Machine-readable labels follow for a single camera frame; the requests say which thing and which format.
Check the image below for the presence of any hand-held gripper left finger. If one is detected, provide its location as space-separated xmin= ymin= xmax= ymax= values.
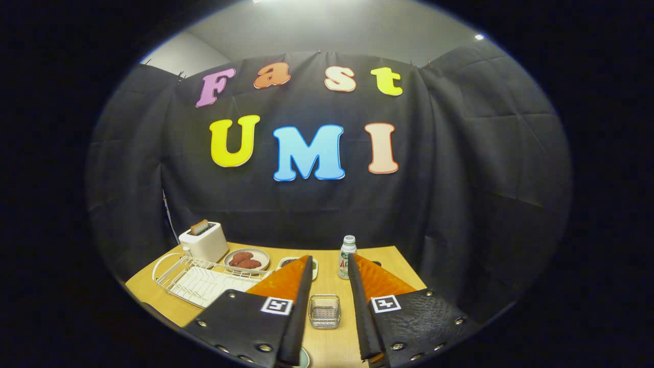
xmin=183 ymin=255 xmax=314 ymax=367

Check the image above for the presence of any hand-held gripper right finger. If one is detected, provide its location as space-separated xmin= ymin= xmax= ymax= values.
xmin=347 ymin=253 xmax=481 ymax=364

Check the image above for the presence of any silver wire basket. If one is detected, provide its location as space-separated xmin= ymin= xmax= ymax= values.
xmin=309 ymin=294 xmax=341 ymax=329

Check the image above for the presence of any white wire dish rack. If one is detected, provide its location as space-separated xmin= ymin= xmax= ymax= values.
xmin=152 ymin=252 xmax=274 ymax=309

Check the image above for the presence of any beige round plate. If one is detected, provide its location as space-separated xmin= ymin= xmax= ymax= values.
xmin=223 ymin=248 xmax=270 ymax=272

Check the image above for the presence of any white divided tray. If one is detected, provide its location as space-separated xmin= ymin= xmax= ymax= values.
xmin=276 ymin=257 xmax=318 ymax=281

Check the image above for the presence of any white drink bottle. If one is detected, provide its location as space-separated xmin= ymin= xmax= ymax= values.
xmin=338 ymin=235 xmax=358 ymax=280

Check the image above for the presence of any white toaster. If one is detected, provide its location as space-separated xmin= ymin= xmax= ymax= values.
xmin=178 ymin=221 xmax=229 ymax=263

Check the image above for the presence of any black backdrop cloth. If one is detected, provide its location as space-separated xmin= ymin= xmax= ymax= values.
xmin=84 ymin=43 xmax=573 ymax=328

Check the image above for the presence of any toaster cable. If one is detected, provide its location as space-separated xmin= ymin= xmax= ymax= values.
xmin=162 ymin=190 xmax=174 ymax=243

